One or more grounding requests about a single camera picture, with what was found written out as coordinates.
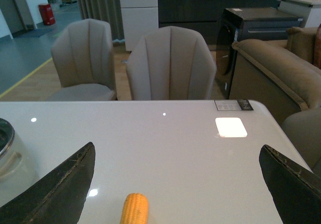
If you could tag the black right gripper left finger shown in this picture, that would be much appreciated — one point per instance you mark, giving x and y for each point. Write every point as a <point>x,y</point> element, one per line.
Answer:
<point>59,196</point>

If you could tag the dark kitchen counter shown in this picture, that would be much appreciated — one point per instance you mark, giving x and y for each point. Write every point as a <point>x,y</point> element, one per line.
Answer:
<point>203,16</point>

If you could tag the white electric cooking pot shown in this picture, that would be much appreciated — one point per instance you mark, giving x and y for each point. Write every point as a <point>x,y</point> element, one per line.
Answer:
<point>17,164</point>

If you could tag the white side counter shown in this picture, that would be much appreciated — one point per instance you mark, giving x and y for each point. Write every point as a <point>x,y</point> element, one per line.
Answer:
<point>307,10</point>

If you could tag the beige chair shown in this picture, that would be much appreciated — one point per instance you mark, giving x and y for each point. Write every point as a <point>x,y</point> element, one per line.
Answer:
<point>84,59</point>
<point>171,63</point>

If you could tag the yellow corn cob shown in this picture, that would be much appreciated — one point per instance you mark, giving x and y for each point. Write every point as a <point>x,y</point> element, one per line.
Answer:
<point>135,209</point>

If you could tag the brown leather sofa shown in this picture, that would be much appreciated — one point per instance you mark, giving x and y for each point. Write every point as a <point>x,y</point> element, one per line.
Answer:
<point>280,74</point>

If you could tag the red fire extinguisher box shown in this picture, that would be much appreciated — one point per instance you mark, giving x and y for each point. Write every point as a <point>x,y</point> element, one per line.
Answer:
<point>46,14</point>

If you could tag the beige chair right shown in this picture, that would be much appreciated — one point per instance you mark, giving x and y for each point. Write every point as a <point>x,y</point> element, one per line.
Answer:
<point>171,63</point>

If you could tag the label sticker on table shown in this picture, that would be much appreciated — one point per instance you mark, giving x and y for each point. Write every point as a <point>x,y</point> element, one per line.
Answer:
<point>237,104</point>

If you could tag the black washing machine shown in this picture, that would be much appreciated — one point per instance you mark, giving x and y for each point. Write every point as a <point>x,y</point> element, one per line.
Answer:
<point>238,24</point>

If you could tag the beige chair left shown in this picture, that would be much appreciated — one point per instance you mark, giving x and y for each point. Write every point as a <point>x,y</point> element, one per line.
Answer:
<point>84,59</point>

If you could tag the grey curtain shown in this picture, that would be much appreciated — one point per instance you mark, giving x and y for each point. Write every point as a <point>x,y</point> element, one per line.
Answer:
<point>104,10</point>

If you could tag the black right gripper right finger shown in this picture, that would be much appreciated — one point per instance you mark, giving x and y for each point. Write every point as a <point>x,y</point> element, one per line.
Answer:
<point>294,189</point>

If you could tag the white tall cabinet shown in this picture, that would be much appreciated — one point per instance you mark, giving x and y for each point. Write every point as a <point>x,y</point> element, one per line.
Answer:
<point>138,17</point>

